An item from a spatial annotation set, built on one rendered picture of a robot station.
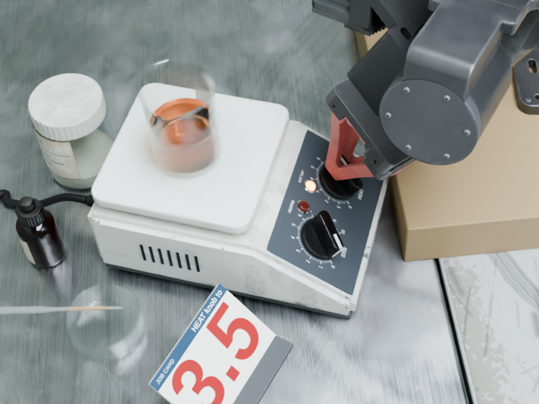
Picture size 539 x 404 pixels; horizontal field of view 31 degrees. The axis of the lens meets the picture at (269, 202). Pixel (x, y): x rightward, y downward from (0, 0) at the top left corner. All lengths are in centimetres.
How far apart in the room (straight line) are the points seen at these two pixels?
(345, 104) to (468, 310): 20
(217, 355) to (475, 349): 19
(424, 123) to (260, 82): 36
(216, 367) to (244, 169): 14
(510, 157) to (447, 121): 25
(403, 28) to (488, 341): 24
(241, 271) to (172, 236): 6
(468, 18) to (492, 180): 24
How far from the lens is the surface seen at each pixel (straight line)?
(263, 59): 89
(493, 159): 76
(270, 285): 69
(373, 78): 62
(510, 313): 73
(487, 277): 74
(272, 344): 70
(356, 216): 72
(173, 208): 67
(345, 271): 70
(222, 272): 70
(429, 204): 73
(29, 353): 73
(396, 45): 60
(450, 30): 52
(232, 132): 71
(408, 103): 52
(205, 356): 67
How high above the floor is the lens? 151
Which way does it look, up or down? 52 degrees down
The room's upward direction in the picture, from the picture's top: 4 degrees counter-clockwise
